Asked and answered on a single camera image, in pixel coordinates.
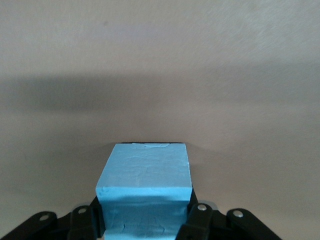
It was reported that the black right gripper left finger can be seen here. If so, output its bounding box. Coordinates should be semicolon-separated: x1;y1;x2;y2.
0;195;106;240

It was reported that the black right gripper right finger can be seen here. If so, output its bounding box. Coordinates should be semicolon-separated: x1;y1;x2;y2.
174;188;284;240

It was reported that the light blue foam block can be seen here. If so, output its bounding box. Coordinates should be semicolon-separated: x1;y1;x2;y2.
95;142;194;240

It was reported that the brown table cover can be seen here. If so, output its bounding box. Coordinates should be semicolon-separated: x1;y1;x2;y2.
0;0;320;240

